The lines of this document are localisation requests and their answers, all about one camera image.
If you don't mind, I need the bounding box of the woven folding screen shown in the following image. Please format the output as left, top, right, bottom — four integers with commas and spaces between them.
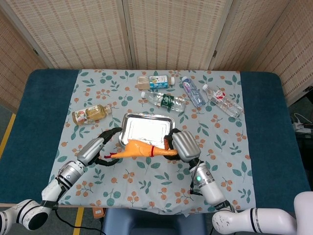
0, 0, 313, 115

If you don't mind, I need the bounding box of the floral print tablecloth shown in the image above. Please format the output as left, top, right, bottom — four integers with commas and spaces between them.
43, 69, 257, 216

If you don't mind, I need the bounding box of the black cable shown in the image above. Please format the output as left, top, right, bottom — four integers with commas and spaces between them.
54, 208, 82, 229

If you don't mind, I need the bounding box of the white cable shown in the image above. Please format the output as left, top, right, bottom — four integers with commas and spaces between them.
291, 113, 309, 124

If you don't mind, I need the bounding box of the orange box under table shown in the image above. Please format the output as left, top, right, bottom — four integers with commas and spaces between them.
92, 207, 106, 218

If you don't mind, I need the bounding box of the yellow juice bottle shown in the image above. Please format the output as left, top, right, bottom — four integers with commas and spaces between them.
71, 104, 112, 126

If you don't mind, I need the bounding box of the green label water bottle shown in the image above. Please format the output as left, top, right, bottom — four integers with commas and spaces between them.
141, 91, 186, 113

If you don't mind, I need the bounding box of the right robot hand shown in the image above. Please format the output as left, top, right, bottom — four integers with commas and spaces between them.
163, 129, 201, 163

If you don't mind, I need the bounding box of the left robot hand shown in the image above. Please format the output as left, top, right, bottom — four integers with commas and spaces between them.
77, 127, 124, 168

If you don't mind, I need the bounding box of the red label water bottle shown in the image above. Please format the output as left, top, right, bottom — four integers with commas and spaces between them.
202, 84, 245, 118

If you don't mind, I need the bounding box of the white power strip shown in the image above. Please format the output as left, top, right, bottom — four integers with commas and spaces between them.
292, 122, 313, 133

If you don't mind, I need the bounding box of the blue white label tea bottle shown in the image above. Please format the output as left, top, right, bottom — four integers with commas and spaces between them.
136, 75, 176, 89

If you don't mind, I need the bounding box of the purple label water bottle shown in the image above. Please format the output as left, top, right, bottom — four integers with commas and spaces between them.
181, 76, 206, 108

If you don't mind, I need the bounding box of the blue robot base seat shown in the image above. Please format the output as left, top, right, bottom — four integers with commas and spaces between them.
101, 207, 208, 235

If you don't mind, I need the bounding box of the stainless steel tray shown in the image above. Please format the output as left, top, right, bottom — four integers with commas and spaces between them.
118, 113, 176, 147

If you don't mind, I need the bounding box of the orange rubber chicken toy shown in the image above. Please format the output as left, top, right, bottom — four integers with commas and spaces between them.
104, 140, 179, 160

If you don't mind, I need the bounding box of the teal table cover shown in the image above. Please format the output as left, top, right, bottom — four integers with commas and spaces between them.
0, 69, 311, 212

